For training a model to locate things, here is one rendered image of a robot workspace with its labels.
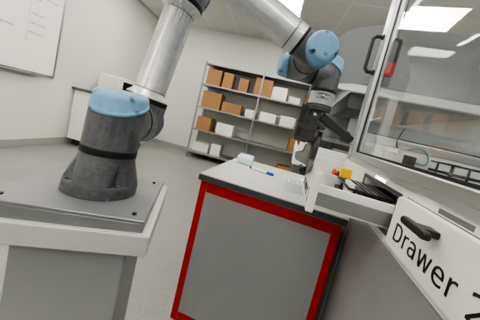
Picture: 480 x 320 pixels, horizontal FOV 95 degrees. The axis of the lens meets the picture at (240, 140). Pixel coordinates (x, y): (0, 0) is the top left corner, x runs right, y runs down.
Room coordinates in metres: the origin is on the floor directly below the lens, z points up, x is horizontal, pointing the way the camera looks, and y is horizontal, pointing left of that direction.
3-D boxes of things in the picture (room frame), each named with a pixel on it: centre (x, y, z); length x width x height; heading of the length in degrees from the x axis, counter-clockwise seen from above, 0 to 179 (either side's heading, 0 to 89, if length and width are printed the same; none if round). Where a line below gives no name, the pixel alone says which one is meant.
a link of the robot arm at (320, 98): (0.70, -0.22, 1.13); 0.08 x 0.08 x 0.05
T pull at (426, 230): (0.35, -0.32, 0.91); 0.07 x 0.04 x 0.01; 166
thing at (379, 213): (0.64, -0.45, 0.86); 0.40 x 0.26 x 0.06; 76
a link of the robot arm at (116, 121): (0.50, 0.28, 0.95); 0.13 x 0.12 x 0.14; 6
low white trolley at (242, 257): (1.12, -0.23, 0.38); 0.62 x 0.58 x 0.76; 166
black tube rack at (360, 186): (0.64, -0.44, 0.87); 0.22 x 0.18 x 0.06; 76
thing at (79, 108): (3.89, 2.26, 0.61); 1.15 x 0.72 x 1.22; 173
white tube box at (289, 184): (0.97, -0.30, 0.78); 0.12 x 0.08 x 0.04; 82
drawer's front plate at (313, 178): (0.69, -0.25, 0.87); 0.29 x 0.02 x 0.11; 166
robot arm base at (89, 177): (0.49, 0.28, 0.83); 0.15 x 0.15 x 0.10
